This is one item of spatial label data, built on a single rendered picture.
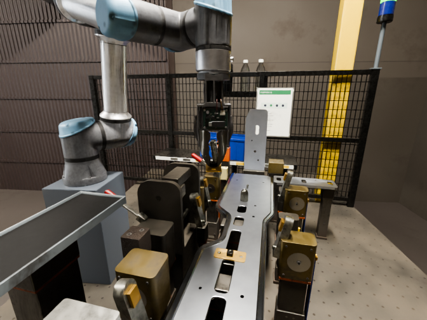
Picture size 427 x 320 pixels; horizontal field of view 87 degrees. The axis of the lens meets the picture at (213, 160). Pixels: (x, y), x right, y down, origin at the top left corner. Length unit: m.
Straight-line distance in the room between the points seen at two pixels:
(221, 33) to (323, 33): 2.76
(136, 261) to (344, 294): 0.80
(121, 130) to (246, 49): 2.32
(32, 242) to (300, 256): 0.59
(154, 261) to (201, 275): 0.13
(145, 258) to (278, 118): 1.21
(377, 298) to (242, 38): 2.69
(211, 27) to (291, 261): 0.59
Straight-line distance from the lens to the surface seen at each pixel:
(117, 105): 0.94
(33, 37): 3.92
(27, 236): 0.57
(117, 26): 0.50
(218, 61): 0.49
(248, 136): 1.27
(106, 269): 1.04
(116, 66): 0.91
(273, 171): 1.27
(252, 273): 0.62
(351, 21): 1.65
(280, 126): 1.53
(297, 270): 0.71
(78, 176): 0.93
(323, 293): 1.07
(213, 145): 1.01
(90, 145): 0.92
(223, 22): 0.51
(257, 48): 3.05
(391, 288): 1.21
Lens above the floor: 1.42
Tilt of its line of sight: 16 degrees down
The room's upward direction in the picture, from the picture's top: straight up
